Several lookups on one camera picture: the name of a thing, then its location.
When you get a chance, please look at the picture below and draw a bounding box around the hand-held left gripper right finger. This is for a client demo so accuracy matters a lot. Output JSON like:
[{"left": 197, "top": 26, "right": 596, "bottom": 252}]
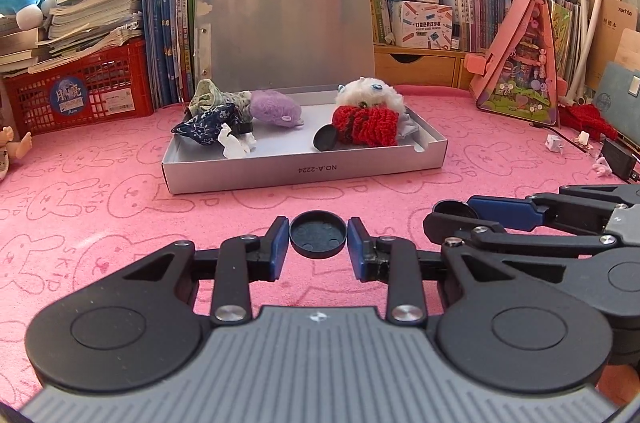
[{"left": 347, "top": 217, "right": 516, "bottom": 325}]

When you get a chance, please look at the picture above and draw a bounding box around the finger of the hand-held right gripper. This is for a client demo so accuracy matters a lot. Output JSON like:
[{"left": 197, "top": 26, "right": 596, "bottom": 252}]
[
  {"left": 424, "top": 212, "right": 616, "bottom": 261},
  {"left": 467, "top": 185, "right": 640, "bottom": 234}
]

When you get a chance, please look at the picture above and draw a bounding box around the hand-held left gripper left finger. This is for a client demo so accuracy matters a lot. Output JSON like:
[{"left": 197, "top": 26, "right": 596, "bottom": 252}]
[{"left": 122, "top": 217, "right": 291, "bottom": 325}]

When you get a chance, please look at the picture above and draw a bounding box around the white tissue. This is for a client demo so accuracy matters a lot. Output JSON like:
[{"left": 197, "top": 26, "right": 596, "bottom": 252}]
[{"left": 218, "top": 123, "right": 258, "bottom": 160}]

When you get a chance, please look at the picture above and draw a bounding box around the red crocheted pouch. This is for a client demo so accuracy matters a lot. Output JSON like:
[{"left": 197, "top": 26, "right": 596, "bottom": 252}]
[{"left": 331, "top": 105, "right": 401, "bottom": 148}]

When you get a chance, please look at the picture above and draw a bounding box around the grey paper boat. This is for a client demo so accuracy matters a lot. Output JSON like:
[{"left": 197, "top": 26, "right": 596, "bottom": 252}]
[{"left": 396, "top": 110, "right": 420, "bottom": 140}]

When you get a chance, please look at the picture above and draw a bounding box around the purple plush toy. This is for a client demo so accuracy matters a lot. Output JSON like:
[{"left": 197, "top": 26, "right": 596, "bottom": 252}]
[{"left": 248, "top": 90, "right": 305, "bottom": 128}]

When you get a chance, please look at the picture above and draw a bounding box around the blue floral fabric pouch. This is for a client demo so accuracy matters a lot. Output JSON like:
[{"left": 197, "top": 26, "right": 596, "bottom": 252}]
[{"left": 171, "top": 103, "right": 238, "bottom": 148}]

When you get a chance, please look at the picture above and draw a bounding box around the white fluffy plush toy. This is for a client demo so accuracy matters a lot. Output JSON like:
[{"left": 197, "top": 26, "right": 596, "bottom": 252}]
[{"left": 336, "top": 76, "right": 408, "bottom": 114}]

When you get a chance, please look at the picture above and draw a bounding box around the green checked cloth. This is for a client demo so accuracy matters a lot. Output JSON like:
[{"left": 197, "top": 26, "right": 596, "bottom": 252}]
[{"left": 189, "top": 79, "right": 253, "bottom": 118}]

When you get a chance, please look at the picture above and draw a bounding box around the silver cardboard box with lid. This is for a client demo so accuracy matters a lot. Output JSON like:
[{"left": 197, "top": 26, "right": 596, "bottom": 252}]
[{"left": 161, "top": 0, "right": 448, "bottom": 194}]

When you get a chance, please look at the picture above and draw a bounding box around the red knitted piece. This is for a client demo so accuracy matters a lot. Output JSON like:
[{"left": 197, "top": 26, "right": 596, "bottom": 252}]
[{"left": 560, "top": 103, "right": 621, "bottom": 141}]

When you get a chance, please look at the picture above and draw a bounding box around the pink triangular toy house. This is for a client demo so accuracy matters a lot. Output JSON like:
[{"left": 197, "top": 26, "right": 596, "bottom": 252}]
[{"left": 465, "top": 0, "right": 561, "bottom": 126}]

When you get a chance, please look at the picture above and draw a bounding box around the grey-blue folder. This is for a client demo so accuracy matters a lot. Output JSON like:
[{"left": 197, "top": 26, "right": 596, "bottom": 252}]
[{"left": 585, "top": 60, "right": 640, "bottom": 126}]

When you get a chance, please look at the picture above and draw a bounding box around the wooden drawer organizer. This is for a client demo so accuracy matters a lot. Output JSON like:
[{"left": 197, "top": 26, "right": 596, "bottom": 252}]
[{"left": 374, "top": 44, "right": 473, "bottom": 91}]

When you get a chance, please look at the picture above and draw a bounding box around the pink bunny print table mat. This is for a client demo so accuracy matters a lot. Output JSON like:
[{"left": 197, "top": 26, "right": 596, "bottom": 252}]
[{"left": 0, "top": 83, "right": 640, "bottom": 409}]

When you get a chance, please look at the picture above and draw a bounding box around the row of picture books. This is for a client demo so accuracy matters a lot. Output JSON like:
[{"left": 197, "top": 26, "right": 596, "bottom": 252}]
[{"left": 550, "top": 0, "right": 586, "bottom": 94}]

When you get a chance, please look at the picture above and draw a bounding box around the white label printer carton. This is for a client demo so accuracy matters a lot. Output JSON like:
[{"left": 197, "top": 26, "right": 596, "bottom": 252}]
[{"left": 392, "top": 0, "right": 453, "bottom": 51}]

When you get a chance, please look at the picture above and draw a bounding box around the brown cardboard carton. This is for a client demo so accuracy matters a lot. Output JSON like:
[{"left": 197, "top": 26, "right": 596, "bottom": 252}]
[{"left": 597, "top": 0, "right": 640, "bottom": 68}]

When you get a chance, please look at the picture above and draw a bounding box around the red plastic crate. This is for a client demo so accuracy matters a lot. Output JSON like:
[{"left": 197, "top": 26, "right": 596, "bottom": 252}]
[{"left": 2, "top": 38, "right": 155, "bottom": 136}]

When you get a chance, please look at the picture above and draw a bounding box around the row of thin blue books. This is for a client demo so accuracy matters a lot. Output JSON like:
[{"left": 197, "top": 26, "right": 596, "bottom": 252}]
[{"left": 142, "top": 0, "right": 201, "bottom": 110}]

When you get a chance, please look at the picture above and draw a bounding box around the brown haired baby doll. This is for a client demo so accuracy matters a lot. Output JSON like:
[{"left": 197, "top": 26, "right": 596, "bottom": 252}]
[{"left": 0, "top": 125, "right": 33, "bottom": 181}]

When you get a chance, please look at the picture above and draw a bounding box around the stack of worn books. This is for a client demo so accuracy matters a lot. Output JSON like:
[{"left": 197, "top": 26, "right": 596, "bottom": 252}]
[{"left": 0, "top": 0, "right": 146, "bottom": 76}]

